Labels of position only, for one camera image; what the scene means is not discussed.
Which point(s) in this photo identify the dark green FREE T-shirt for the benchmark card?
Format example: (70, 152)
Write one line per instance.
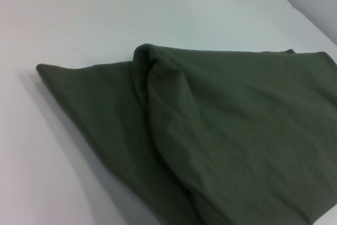
(223, 130)

